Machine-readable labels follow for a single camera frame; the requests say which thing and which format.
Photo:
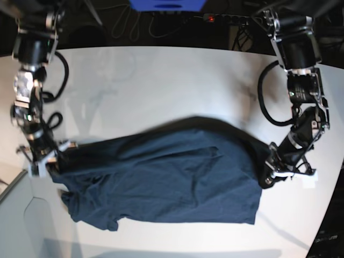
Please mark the dark blue t-shirt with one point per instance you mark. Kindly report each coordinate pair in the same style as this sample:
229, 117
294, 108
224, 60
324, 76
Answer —
201, 173

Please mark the blue plastic bin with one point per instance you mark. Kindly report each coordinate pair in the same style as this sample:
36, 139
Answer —
167, 5

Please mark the left gripper body with mount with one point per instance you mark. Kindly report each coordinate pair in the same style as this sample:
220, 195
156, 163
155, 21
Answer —
284, 161

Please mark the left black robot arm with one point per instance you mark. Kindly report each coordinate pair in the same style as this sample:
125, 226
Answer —
293, 40

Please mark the right gripper body with mount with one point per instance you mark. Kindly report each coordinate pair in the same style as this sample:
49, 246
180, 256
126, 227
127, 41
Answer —
37, 166

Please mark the black power strip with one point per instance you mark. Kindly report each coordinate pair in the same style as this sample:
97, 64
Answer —
227, 19

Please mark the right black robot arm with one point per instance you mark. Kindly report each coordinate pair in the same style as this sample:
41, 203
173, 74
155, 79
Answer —
39, 26

